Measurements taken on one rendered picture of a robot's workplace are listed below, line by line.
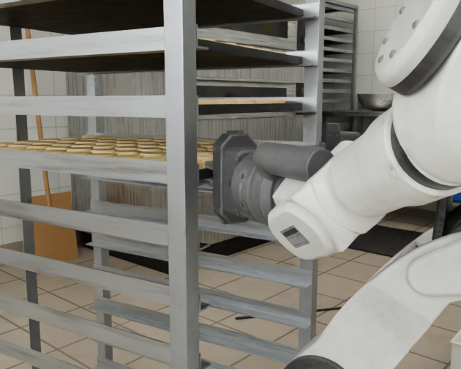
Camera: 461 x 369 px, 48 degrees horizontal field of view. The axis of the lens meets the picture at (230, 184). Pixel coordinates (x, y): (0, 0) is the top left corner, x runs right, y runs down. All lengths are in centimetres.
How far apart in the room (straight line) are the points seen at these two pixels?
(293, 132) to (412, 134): 335
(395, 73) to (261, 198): 29
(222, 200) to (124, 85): 240
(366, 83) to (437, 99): 485
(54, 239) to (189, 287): 263
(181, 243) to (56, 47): 37
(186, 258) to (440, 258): 33
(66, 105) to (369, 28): 450
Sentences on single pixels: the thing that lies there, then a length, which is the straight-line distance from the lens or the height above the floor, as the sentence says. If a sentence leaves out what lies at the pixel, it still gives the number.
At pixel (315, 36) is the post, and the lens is 107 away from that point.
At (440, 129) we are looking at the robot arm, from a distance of 31.
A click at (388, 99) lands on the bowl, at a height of 98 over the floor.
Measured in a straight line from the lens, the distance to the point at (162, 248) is 131.
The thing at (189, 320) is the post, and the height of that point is 68.
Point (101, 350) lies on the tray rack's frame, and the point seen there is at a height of 28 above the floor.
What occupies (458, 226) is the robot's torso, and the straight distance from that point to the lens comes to 74.
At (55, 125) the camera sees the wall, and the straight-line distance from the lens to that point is 357.
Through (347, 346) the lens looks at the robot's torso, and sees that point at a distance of 85.
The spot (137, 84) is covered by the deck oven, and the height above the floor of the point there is 106.
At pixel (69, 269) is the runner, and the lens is 90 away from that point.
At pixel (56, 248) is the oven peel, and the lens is 333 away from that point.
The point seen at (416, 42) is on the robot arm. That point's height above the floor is 100.
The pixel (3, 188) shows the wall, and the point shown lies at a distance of 344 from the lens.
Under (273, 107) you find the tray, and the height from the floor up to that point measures 96.
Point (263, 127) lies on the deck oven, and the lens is 339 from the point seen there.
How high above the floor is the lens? 97
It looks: 9 degrees down
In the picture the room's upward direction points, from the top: straight up
